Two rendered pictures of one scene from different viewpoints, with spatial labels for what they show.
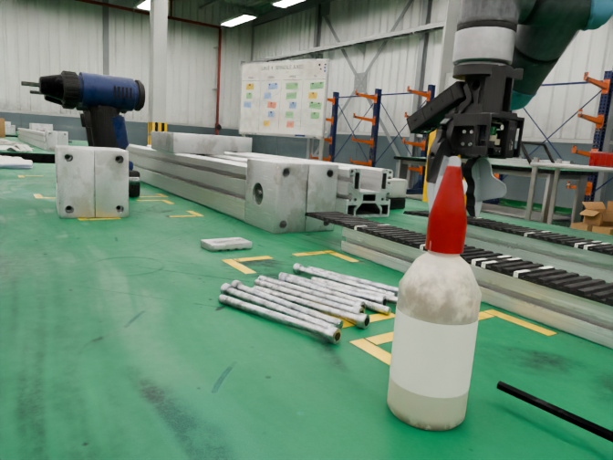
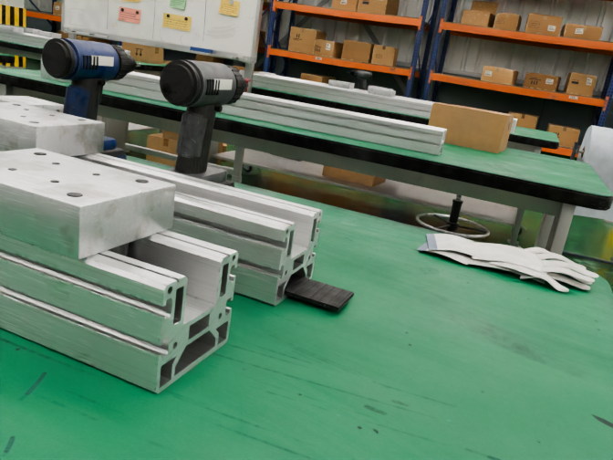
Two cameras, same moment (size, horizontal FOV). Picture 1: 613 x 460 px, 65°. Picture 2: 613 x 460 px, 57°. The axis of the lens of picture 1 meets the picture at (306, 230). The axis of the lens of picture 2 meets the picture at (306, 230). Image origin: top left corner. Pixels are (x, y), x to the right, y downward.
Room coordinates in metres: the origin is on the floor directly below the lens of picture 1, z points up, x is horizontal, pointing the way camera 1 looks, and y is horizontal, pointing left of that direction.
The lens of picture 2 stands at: (1.87, 0.17, 1.02)
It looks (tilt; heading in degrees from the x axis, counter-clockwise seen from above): 17 degrees down; 145
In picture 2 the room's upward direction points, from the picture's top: 9 degrees clockwise
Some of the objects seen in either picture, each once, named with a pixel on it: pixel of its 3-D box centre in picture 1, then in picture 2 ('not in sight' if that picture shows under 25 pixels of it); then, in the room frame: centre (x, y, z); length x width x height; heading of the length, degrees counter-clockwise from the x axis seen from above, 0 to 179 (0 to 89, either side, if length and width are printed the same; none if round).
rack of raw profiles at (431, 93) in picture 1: (362, 136); not in sight; (11.36, -1.15, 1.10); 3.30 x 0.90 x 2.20; 35
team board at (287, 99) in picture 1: (280, 134); not in sight; (6.86, 0.45, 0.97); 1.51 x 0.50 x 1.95; 55
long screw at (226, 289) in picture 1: (274, 307); not in sight; (0.34, 0.02, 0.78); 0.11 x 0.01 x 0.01; 53
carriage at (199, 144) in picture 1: (186, 149); (25, 139); (1.07, 0.27, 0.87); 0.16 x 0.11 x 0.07; 34
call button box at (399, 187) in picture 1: (376, 191); not in sight; (1.01, -0.14, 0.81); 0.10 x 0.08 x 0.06; 124
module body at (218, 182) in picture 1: (185, 171); (25, 176); (1.07, 0.27, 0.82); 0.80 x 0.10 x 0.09; 34
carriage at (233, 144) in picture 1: (221, 147); (54, 211); (1.39, 0.25, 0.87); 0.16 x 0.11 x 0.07; 34
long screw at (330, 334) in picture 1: (274, 316); not in sight; (0.32, 0.02, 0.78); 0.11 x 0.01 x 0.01; 53
